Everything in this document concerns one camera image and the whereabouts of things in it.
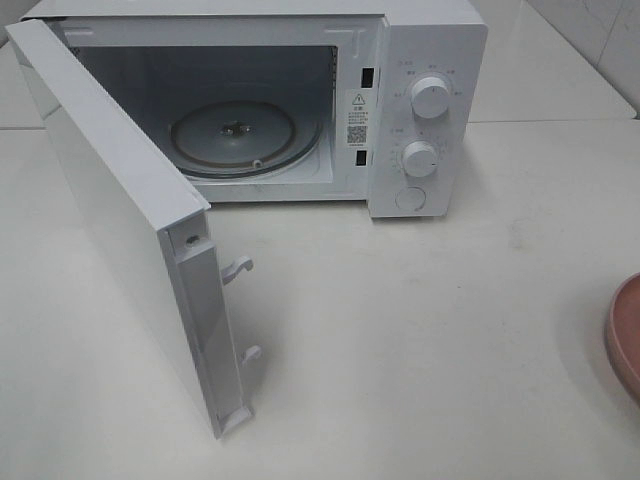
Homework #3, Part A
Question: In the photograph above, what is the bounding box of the round white door button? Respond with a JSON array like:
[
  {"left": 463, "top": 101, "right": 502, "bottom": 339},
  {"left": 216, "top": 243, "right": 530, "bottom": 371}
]
[{"left": 395, "top": 187, "right": 426, "bottom": 212}]

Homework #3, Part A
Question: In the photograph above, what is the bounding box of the white timer knob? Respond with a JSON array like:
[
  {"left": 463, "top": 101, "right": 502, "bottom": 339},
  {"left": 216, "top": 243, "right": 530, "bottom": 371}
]
[{"left": 401, "top": 141, "right": 439, "bottom": 178}]

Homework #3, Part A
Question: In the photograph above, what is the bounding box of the white microwave door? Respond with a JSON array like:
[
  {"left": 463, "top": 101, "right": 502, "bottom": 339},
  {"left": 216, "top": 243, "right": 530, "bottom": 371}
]
[{"left": 8, "top": 20, "right": 253, "bottom": 437}]

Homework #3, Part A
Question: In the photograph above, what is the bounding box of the pink round plate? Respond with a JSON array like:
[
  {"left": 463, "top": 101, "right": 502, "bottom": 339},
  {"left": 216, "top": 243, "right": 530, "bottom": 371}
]
[{"left": 605, "top": 273, "right": 639, "bottom": 403}]

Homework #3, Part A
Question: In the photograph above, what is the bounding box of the glass microwave turntable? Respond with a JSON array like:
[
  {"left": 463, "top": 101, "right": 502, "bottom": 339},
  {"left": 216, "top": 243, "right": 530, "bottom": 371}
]
[{"left": 170, "top": 100, "right": 323, "bottom": 179}]

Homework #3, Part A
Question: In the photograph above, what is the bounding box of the white microwave oven body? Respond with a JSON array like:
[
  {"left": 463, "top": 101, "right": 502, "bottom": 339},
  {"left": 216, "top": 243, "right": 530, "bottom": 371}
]
[{"left": 16, "top": 1, "right": 488, "bottom": 218}]

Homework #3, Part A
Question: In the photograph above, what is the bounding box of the white warning label sticker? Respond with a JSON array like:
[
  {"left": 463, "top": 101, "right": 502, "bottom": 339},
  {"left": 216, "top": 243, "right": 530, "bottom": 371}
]
[{"left": 343, "top": 89, "right": 374, "bottom": 148}]

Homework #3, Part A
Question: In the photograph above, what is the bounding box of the upper white power knob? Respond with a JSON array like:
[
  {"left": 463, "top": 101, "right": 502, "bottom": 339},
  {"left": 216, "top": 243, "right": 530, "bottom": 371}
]
[{"left": 410, "top": 74, "right": 451, "bottom": 119}]

